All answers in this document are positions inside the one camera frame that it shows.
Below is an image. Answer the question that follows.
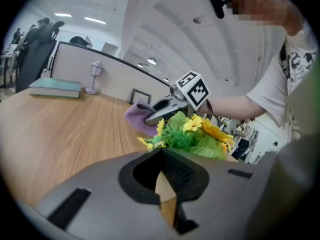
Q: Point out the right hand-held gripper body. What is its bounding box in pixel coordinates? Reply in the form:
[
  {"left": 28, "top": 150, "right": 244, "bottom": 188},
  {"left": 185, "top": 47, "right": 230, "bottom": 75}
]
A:
[{"left": 169, "top": 70, "right": 212, "bottom": 112}]

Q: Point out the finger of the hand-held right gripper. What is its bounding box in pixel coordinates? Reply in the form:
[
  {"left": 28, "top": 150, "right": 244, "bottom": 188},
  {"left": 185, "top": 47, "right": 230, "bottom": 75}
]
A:
[
  {"left": 144, "top": 107, "right": 181, "bottom": 127},
  {"left": 152, "top": 96, "right": 189, "bottom": 113}
]

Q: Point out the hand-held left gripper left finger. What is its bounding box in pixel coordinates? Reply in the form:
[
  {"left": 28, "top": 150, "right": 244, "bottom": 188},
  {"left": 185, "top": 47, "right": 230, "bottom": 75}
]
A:
[{"left": 34, "top": 147, "right": 180, "bottom": 240}]

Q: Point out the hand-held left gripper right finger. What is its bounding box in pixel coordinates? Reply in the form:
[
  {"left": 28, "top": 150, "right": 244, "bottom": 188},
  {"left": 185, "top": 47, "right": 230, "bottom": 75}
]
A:
[{"left": 161, "top": 147, "right": 274, "bottom": 240}]

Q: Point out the purple cloth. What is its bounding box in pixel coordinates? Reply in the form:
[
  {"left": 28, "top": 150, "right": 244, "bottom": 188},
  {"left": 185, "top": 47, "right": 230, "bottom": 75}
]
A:
[{"left": 123, "top": 98, "right": 158, "bottom": 138}]

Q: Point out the yellow flower potted plant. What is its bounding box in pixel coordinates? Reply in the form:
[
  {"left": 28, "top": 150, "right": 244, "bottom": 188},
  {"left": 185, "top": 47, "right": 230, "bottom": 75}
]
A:
[{"left": 137, "top": 110, "right": 236, "bottom": 161}]

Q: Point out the person's right forearm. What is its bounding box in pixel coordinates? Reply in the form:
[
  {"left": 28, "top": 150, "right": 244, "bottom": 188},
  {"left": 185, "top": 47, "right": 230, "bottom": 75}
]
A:
[{"left": 199, "top": 94, "right": 266, "bottom": 118}]

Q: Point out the person's white printed t-shirt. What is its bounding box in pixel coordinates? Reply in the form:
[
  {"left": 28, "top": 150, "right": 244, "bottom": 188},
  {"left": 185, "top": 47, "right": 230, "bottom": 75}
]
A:
[{"left": 245, "top": 16, "right": 320, "bottom": 145}]

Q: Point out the lilac lantern table lamp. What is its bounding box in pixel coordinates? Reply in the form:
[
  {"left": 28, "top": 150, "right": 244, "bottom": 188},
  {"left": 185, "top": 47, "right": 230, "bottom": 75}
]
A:
[{"left": 84, "top": 60, "right": 104, "bottom": 96}]

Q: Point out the beige desk partition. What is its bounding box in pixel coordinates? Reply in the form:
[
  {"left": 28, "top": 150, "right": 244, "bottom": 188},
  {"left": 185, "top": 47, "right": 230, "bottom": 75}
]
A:
[{"left": 50, "top": 40, "right": 174, "bottom": 105}]

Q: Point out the teal hardcover book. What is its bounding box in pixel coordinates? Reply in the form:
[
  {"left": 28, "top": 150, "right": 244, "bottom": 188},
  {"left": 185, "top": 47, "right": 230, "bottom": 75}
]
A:
[{"left": 28, "top": 77, "right": 82, "bottom": 100}]

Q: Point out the black office chair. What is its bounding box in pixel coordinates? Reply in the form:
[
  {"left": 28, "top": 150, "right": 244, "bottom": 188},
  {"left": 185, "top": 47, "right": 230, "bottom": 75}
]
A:
[{"left": 15, "top": 20, "right": 66, "bottom": 94}]

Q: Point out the small dark picture frame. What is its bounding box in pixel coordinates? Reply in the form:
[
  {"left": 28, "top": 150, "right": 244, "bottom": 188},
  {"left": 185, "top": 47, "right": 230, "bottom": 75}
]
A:
[{"left": 129, "top": 87, "right": 152, "bottom": 106}]

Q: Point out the black head-worn camera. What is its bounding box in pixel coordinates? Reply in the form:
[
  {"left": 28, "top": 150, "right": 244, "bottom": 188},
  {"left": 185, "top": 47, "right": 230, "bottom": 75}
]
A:
[{"left": 204, "top": 0, "right": 234, "bottom": 20}]

